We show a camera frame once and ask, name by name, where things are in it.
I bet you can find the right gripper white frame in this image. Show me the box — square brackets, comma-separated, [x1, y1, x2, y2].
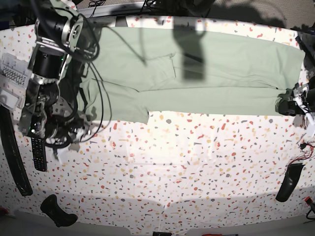
[44, 122, 91, 162]

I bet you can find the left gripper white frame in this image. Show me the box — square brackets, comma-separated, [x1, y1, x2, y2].
[275, 82, 315, 137]

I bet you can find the light green T-shirt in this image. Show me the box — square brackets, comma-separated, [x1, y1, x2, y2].
[77, 27, 305, 123]

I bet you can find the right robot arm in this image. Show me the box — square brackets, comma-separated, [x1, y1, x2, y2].
[19, 0, 100, 160]

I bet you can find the black TV remote control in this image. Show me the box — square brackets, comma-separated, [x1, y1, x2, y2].
[31, 137, 47, 172]

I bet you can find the long black curved strip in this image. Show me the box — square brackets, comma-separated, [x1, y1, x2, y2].
[0, 106, 33, 196]

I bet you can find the black curved shell right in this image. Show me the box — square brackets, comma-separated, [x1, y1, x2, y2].
[276, 163, 304, 203]

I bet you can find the clear plastic screw box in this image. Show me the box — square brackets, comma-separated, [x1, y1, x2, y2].
[0, 53, 32, 111]

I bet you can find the red clamp tool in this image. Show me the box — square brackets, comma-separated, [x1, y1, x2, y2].
[305, 197, 315, 211]

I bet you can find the red and black wire bundle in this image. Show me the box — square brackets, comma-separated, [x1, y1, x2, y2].
[286, 115, 315, 170]

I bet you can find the black curved handle piece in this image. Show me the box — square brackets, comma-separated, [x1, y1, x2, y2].
[40, 194, 78, 227]

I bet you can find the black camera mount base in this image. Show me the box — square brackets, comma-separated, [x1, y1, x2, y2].
[115, 16, 128, 27]

